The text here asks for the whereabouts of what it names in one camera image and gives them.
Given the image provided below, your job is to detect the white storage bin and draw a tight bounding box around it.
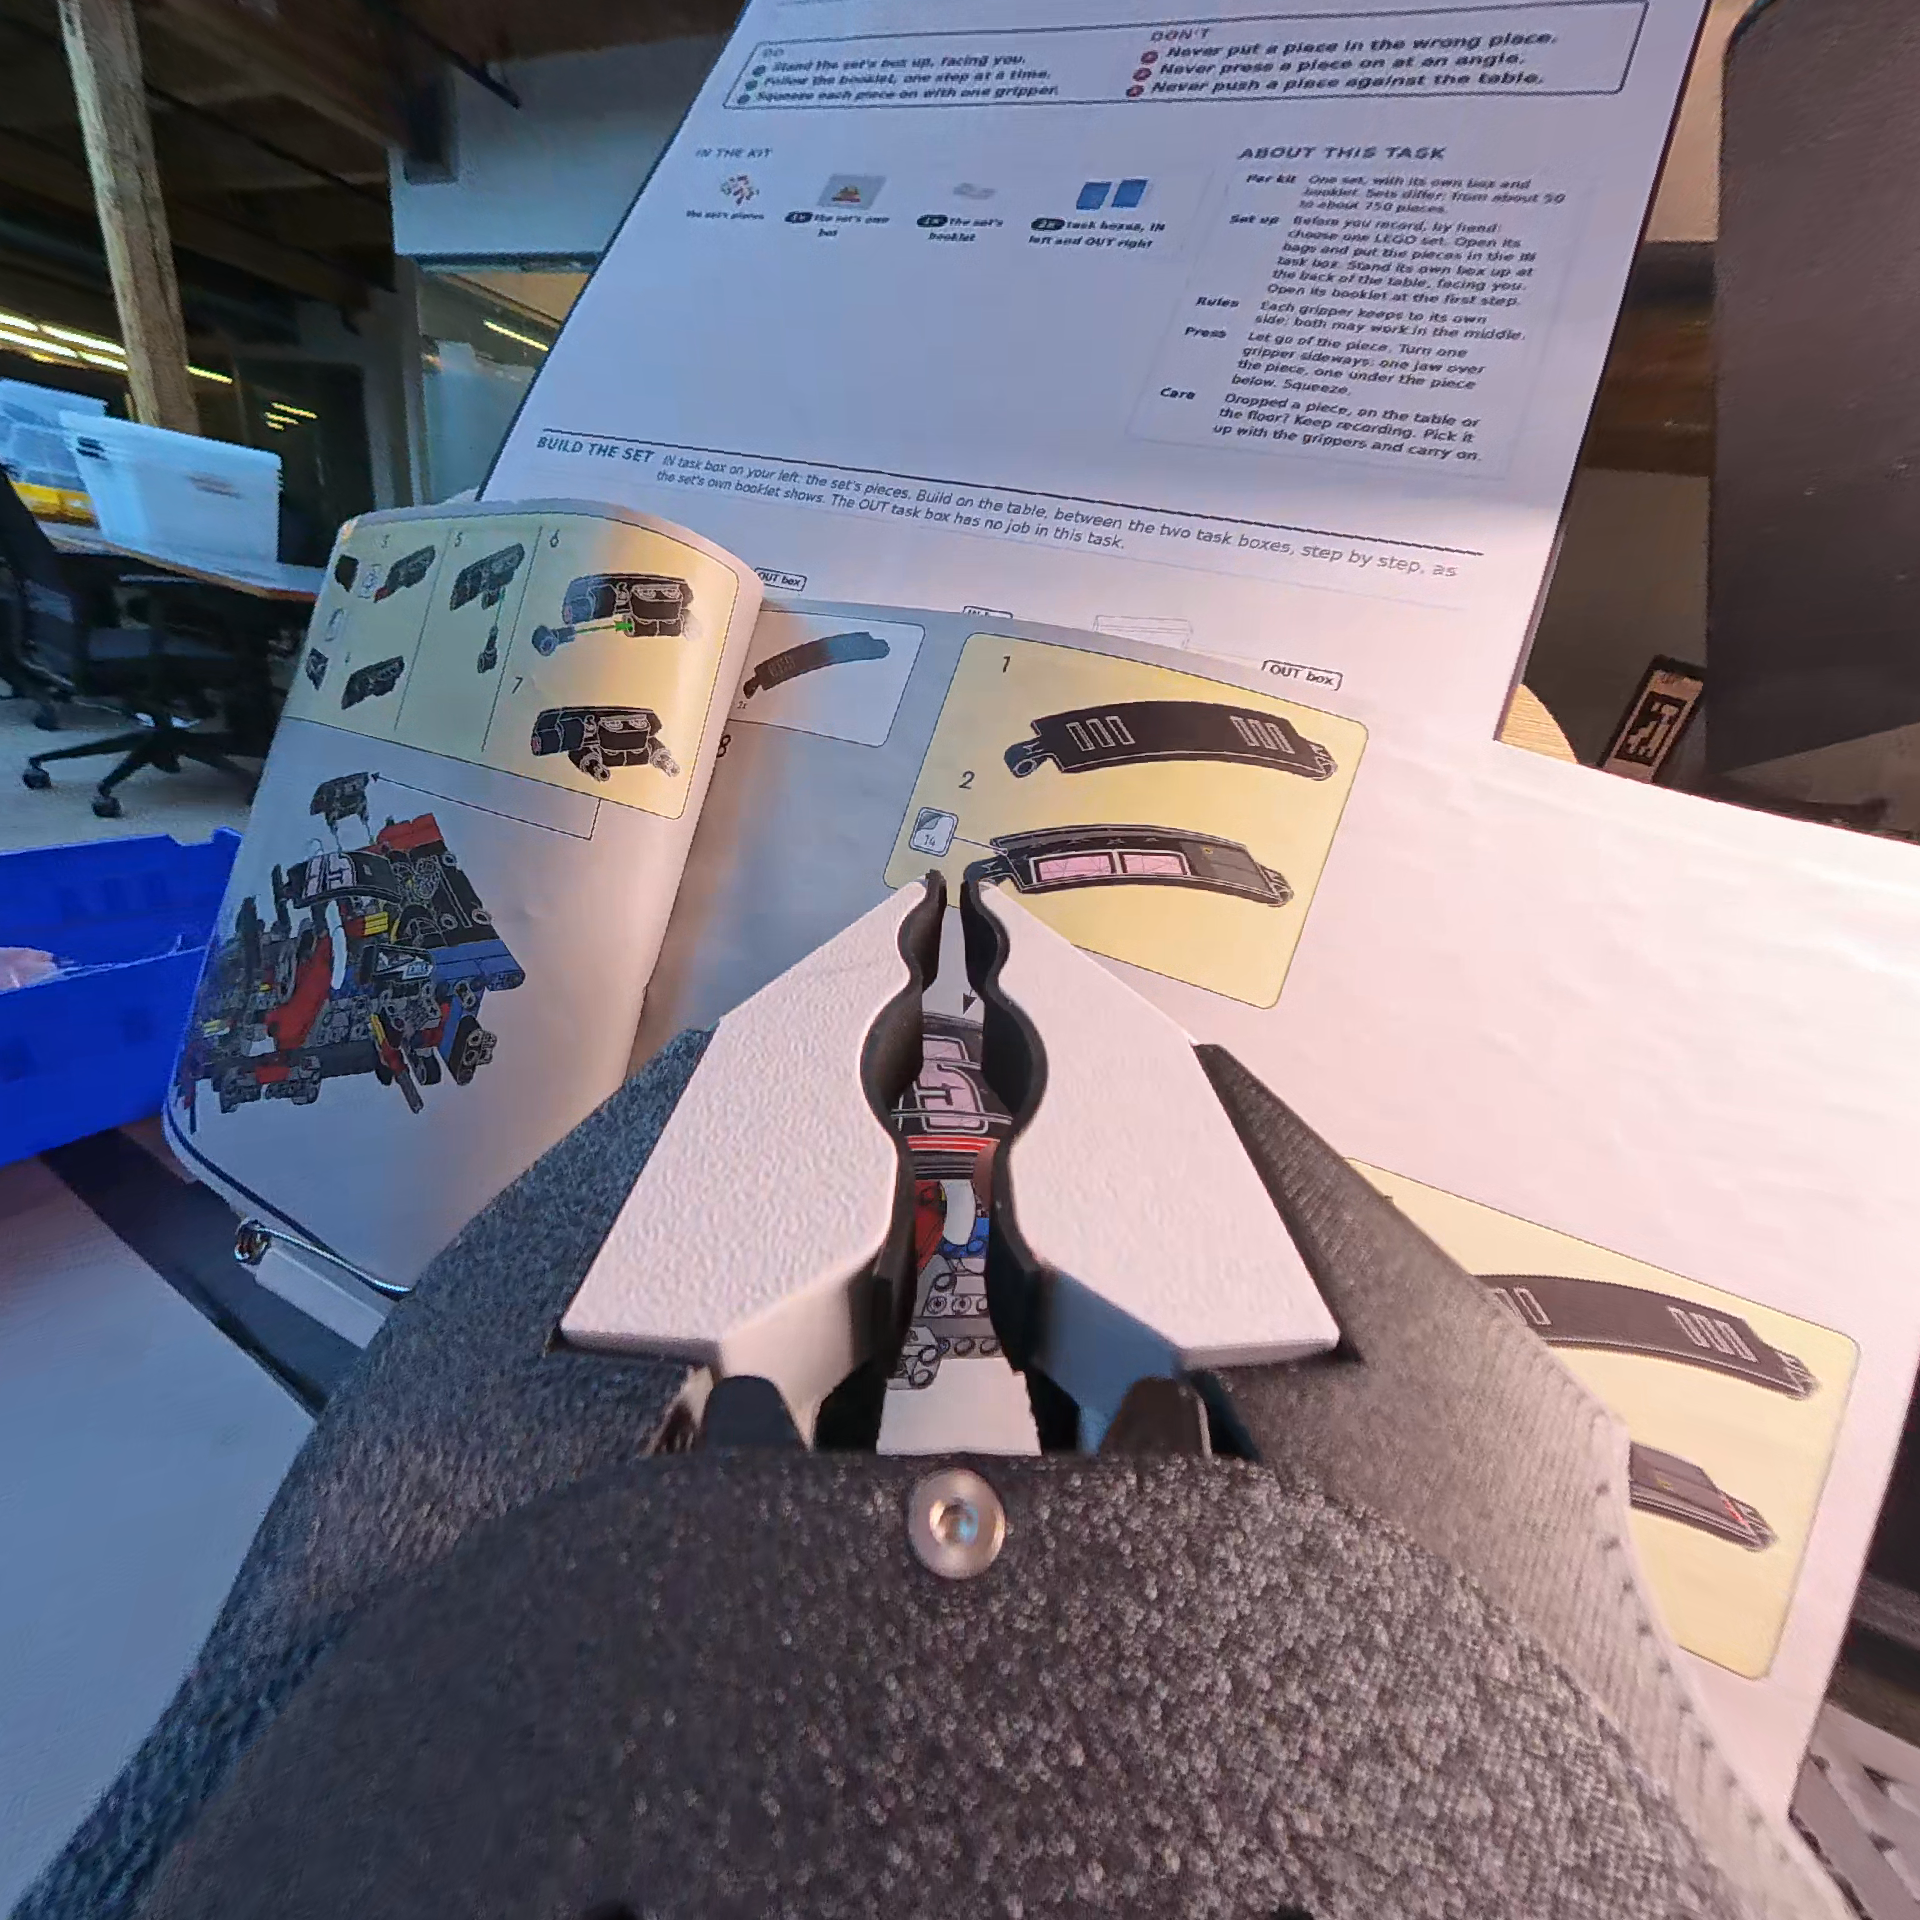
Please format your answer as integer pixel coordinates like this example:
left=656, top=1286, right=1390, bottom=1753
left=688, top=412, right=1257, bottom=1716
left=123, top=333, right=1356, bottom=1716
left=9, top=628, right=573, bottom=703
left=67, top=412, right=286, bottom=564
left=0, top=373, right=115, bottom=517

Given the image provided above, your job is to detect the black framed marker sign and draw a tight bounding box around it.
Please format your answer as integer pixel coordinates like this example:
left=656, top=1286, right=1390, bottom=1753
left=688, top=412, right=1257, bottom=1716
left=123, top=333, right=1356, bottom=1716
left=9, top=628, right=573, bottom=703
left=1594, top=656, right=1706, bottom=775

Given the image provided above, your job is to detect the wooden post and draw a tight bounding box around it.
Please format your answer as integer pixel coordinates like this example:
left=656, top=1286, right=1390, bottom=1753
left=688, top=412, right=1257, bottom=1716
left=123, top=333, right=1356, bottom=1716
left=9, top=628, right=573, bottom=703
left=58, top=0, right=199, bottom=436

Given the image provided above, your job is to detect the black office chair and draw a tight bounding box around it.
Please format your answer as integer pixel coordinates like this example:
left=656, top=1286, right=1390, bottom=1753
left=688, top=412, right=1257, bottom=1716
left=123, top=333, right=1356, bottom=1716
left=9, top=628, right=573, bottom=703
left=21, top=575, right=272, bottom=818
left=0, top=472, right=94, bottom=707

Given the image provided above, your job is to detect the dark grey panel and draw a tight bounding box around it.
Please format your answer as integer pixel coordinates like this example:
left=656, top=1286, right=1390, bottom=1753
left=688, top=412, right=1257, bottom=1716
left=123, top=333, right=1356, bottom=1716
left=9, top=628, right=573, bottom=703
left=1702, top=0, right=1920, bottom=780

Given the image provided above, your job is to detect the blue plastic bin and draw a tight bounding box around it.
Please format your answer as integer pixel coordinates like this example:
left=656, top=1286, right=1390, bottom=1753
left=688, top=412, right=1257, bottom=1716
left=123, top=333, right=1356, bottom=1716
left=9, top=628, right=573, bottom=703
left=0, top=825, right=244, bottom=1169

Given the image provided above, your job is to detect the white metal book stand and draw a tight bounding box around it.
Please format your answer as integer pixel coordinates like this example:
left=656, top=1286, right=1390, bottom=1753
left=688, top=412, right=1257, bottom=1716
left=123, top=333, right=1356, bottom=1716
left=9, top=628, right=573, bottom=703
left=232, top=1218, right=424, bottom=1353

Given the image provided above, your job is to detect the lego instruction booklet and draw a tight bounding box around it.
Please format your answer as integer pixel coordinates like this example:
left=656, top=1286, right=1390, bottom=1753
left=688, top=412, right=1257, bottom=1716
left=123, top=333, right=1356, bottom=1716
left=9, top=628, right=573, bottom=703
left=162, top=500, right=1920, bottom=1819

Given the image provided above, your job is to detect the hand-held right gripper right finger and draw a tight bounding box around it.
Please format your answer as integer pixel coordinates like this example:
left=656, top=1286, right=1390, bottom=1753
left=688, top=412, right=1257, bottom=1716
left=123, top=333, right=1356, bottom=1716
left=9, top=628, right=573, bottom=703
left=960, top=874, right=1341, bottom=1453

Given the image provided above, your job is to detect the printed task instruction sheet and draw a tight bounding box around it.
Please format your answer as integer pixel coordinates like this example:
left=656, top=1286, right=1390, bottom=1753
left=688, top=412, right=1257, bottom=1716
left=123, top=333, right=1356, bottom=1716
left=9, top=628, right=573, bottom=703
left=476, top=0, right=1716, bottom=744

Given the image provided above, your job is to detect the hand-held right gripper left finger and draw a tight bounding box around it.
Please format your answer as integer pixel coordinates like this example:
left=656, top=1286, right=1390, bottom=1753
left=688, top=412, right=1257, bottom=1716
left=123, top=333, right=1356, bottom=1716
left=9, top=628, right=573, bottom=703
left=557, top=874, right=953, bottom=1453

